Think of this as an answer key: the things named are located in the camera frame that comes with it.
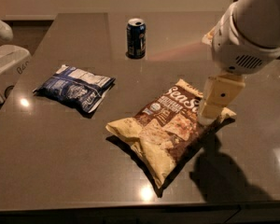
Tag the blue snack bag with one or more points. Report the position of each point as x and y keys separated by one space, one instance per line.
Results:
x=73 y=86

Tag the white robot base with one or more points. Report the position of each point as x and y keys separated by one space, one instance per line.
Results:
x=13 y=61

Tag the sea salt chips bag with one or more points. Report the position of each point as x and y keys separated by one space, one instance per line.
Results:
x=162 y=132

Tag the blue pepsi can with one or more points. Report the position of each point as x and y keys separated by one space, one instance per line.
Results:
x=136 y=38

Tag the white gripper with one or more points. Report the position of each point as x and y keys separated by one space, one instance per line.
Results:
x=236 y=51

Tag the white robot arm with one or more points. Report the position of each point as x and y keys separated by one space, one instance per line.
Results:
x=259 y=22

